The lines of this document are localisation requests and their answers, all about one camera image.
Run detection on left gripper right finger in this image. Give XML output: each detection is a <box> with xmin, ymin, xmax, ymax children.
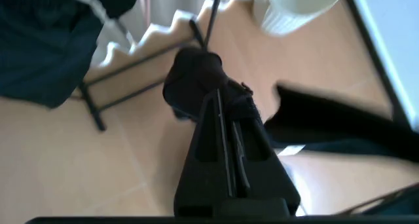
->
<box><xmin>231</xmin><ymin>118</ymin><xmax>301</xmax><ymax>215</ymax></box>

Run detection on beige curtain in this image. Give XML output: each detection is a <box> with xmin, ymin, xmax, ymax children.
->
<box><xmin>88</xmin><ymin>0</ymin><xmax>259</xmax><ymax>67</ymax></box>

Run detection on black garment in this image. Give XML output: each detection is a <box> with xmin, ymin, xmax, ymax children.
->
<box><xmin>162</xmin><ymin>47</ymin><xmax>419</xmax><ymax>162</ymax></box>

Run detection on black clothes rack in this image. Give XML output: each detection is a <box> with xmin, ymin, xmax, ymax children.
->
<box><xmin>78</xmin><ymin>0</ymin><xmax>225</xmax><ymax>132</ymax></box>

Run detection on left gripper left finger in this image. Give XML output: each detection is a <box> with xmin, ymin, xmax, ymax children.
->
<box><xmin>173</xmin><ymin>88</ymin><xmax>235</xmax><ymax>217</ymax></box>

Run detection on black shorts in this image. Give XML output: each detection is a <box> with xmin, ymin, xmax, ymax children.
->
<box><xmin>0</xmin><ymin>0</ymin><xmax>139</xmax><ymax>109</ymax></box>

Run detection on white laundry basket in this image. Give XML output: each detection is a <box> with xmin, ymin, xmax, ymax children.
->
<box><xmin>251</xmin><ymin>0</ymin><xmax>348</xmax><ymax>37</ymax></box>

